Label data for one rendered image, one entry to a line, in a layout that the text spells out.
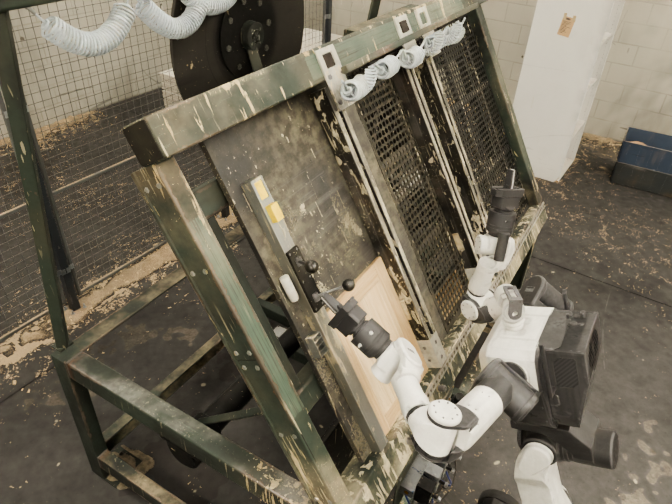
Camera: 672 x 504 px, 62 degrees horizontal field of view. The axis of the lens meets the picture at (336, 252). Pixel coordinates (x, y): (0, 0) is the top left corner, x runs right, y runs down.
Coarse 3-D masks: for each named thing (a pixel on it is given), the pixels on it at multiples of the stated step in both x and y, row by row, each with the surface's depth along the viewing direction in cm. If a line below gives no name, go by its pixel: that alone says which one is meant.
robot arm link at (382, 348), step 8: (384, 336) 148; (376, 344) 147; (384, 344) 148; (392, 344) 149; (368, 352) 148; (376, 352) 147; (384, 352) 148; (392, 352) 147; (376, 360) 151; (384, 360) 148; (392, 360) 147; (376, 368) 150; (384, 368) 148; (392, 368) 148; (376, 376) 149; (384, 376) 149; (392, 376) 149
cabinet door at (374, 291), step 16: (368, 272) 187; (384, 272) 194; (368, 288) 186; (384, 288) 193; (368, 304) 186; (384, 304) 193; (400, 304) 200; (368, 320) 185; (384, 320) 192; (400, 320) 198; (400, 336) 198; (352, 352) 176; (368, 368) 182; (368, 384) 180; (384, 384) 187; (384, 400) 186; (384, 416) 184; (384, 432) 183
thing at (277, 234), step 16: (256, 176) 153; (256, 192) 150; (256, 208) 153; (272, 224) 153; (272, 240) 156; (288, 240) 157; (288, 272) 159; (304, 304) 162; (320, 320) 163; (336, 336) 168; (336, 352) 167; (336, 368) 168; (352, 368) 172; (352, 384) 171; (352, 400) 172; (368, 400) 176; (368, 416) 175; (368, 432) 176
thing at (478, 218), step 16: (416, 16) 217; (432, 32) 225; (432, 64) 229; (432, 80) 228; (432, 96) 232; (432, 112) 235; (448, 112) 236; (448, 128) 235; (448, 144) 238; (448, 160) 242; (464, 160) 242; (464, 176) 242; (464, 192) 246; (480, 208) 247; (480, 224) 249
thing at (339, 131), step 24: (336, 72) 172; (312, 96) 177; (336, 96) 171; (336, 120) 177; (336, 144) 181; (360, 168) 182; (360, 192) 185; (360, 216) 191; (384, 216) 190; (384, 240) 190; (384, 264) 195; (408, 264) 197; (408, 288) 195; (432, 336) 203; (432, 360) 206
